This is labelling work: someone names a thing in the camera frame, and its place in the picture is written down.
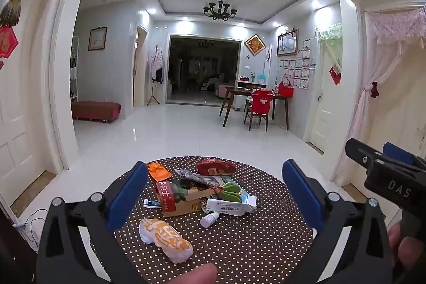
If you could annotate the white sideboard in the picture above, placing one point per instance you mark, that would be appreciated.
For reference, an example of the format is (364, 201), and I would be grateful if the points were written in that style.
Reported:
(243, 83)

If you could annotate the red hanging wall ornament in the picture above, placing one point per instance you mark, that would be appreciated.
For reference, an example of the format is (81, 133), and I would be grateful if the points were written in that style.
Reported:
(269, 55)

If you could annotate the wooden coat stand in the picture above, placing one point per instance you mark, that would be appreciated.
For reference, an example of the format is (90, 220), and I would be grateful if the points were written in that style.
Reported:
(153, 94)

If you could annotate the pink lace curtain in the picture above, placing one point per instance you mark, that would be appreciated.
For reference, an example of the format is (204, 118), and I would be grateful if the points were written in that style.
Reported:
(356, 124)

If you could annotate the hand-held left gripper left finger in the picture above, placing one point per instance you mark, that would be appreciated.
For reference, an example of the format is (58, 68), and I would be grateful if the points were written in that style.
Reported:
(128, 196)

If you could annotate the person's right hand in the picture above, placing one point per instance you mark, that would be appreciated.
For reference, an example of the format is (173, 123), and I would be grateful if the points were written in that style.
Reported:
(407, 250)

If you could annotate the round polka-dot table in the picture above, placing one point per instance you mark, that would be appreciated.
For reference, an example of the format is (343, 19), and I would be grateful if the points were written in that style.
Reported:
(233, 247)

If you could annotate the white shelf rack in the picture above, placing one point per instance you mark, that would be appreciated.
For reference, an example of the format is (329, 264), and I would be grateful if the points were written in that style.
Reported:
(74, 71)

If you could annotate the red diamond paper decoration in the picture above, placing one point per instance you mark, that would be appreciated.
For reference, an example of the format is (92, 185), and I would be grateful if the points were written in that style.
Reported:
(6, 42)

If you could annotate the red and green cardboard box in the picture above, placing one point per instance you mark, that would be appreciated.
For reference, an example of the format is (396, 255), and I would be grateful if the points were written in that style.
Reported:
(179, 204)

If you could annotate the dark wooden dining table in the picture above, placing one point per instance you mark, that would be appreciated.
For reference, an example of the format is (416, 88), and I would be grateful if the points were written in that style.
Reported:
(239, 90)

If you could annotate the group of wall certificates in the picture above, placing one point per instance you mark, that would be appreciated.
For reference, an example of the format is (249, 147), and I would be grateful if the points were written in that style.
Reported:
(299, 67)

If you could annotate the red snack bag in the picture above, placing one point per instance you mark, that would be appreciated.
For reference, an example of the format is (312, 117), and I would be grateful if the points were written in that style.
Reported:
(214, 167)

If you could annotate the pale framed wall picture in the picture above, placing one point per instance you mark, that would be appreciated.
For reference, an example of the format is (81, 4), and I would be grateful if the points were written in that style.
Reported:
(97, 38)

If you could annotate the decorative straw broom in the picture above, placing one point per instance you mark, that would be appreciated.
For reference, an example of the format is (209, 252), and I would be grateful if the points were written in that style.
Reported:
(11, 9)

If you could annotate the orange foil packet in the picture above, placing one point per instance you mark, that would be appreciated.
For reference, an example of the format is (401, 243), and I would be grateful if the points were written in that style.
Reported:
(159, 172)

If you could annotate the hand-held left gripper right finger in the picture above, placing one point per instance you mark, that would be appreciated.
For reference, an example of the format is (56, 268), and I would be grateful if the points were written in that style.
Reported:
(303, 196)

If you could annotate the pink hanging garment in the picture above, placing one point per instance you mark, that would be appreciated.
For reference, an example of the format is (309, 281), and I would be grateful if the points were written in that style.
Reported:
(156, 64)

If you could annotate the red chair cover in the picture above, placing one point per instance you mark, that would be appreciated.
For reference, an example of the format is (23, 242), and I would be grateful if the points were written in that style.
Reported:
(263, 101)

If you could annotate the red curtain bow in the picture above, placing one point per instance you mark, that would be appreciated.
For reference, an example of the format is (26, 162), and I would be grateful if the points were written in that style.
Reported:
(375, 90)

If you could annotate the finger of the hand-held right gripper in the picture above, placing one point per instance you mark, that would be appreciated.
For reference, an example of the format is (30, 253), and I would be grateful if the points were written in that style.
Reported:
(361, 152)
(397, 152)

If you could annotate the white carton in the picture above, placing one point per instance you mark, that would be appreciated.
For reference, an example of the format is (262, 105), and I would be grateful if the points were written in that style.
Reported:
(229, 205)

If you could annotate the white and yellow plastic bag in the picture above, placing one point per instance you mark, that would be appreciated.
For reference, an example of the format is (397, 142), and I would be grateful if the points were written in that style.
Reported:
(166, 239)

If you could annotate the dark framed wall picture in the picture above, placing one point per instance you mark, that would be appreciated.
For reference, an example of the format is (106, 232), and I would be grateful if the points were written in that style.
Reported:
(287, 43)

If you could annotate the silver foil wrapper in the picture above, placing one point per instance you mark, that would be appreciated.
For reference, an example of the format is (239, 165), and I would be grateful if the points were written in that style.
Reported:
(193, 176)

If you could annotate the red upholstered bench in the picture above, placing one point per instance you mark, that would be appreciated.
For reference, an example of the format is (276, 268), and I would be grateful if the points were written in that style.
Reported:
(96, 109)

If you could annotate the white panelled door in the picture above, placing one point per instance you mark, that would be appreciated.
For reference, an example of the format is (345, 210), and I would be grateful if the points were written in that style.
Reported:
(16, 124)

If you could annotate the small white bottle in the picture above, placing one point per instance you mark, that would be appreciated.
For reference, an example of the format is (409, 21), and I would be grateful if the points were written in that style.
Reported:
(209, 219)

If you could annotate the toothpaste tube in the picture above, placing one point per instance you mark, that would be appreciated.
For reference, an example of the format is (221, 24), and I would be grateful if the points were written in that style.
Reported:
(151, 203)

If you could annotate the black chandelier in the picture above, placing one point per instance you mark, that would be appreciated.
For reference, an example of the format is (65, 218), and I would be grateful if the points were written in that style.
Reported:
(219, 9)

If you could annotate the person's left hand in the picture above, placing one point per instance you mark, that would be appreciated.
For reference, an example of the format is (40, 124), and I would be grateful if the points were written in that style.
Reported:
(193, 275)

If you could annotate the wooden dining chair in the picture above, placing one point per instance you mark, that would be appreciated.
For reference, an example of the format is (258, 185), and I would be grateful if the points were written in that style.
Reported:
(256, 117)

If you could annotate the diamond-shaped red gold picture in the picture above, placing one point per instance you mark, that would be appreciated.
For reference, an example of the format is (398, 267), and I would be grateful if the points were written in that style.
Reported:
(254, 45)

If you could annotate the dark glass sliding door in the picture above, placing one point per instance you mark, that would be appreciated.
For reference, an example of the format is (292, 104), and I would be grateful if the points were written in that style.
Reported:
(199, 71)

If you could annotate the red gift bag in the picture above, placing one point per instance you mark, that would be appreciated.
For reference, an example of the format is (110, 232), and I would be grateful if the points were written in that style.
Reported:
(286, 89)

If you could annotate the red paper door decoration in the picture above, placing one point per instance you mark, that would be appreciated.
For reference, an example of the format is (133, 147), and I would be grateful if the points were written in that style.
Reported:
(334, 74)

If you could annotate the green lace door valance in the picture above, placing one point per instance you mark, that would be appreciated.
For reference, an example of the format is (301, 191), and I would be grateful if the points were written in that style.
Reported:
(329, 32)

